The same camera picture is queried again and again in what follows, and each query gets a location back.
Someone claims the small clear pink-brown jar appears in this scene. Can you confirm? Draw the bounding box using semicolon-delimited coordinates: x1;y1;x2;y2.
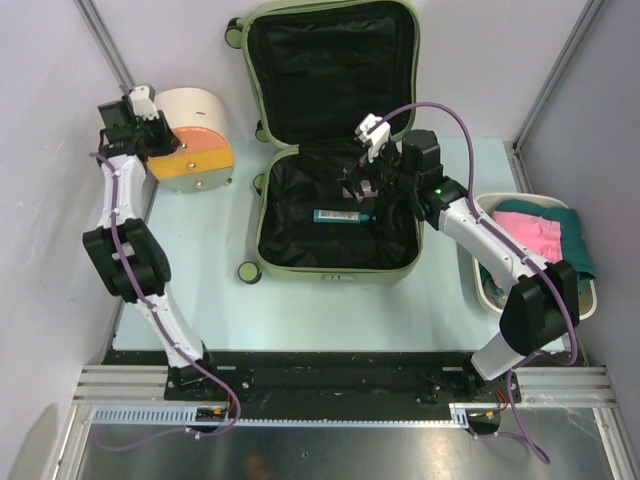
361;180;379;198

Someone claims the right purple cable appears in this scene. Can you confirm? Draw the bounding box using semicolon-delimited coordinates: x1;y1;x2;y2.
367;102;584;465

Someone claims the grey slotted cable duct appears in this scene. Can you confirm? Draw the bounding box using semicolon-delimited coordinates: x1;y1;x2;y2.
92;405;469;429

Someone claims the light blue table mat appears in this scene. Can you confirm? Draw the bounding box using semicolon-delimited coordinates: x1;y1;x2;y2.
112;138;574;354

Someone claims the white plastic tray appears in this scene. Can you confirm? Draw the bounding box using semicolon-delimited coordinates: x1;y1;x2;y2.
472;193;597;320

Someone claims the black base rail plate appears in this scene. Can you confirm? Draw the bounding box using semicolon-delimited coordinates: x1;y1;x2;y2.
102;351;570;421

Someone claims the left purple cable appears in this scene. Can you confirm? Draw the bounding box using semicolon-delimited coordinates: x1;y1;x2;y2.
88;82;244;451

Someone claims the pink cloth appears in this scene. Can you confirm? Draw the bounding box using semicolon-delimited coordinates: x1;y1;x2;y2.
492;211;563;263

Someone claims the green hard shell suitcase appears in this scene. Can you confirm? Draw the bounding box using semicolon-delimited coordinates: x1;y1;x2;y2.
224;1;423;283

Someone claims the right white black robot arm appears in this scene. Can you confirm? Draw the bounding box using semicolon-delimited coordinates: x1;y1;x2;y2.
341;123;580;401

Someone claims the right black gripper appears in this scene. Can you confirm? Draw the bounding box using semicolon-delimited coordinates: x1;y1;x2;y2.
338;138;418;203

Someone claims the purple cable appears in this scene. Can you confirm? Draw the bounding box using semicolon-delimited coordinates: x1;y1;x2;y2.
367;102;584;465
88;82;244;451

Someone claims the teal spray bottle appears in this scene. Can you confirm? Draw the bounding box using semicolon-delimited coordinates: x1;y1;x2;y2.
313;209;376;224

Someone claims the round cream drawer cabinet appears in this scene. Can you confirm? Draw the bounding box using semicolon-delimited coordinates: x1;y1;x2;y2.
147;87;234;193

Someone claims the dark teal cloth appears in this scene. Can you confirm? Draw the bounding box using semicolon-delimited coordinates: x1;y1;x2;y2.
491;199;596;294

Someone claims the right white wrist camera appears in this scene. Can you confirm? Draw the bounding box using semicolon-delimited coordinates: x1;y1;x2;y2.
355;114;391;164

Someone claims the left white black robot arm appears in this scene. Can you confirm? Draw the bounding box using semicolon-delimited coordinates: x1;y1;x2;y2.
82;85;221;401

